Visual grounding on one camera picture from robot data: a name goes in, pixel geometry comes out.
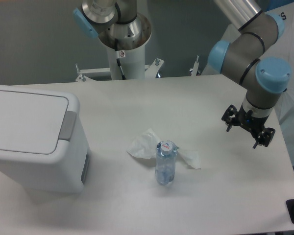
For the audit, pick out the clear plastic water bottle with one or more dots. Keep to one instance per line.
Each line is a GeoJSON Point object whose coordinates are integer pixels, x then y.
{"type": "Point", "coordinates": [166, 154]}

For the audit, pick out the white plastic trash can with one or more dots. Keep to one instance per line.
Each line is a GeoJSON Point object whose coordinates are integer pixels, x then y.
{"type": "Point", "coordinates": [42, 142]}

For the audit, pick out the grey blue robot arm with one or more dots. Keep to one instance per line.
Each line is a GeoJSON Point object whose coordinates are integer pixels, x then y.
{"type": "Point", "coordinates": [264, 79]}

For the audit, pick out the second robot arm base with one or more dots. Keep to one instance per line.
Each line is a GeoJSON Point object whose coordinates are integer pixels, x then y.
{"type": "Point", "coordinates": [95, 16]}

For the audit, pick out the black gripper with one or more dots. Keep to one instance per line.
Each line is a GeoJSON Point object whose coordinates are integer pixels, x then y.
{"type": "Point", "coordinates": [251, 119]}

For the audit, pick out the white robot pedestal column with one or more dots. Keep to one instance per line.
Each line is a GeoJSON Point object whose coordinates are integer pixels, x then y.
{"type": "Point", "coordinates": [127, 41]}

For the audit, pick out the white metal mounting frame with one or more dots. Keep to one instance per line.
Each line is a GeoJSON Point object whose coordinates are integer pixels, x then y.
{"type": "Point", "coordinates": [151, 72]}

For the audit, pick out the crumpled white tissue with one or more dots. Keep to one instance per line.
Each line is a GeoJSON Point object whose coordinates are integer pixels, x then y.
{"type": "Point", "coordinates": [144, 145]}

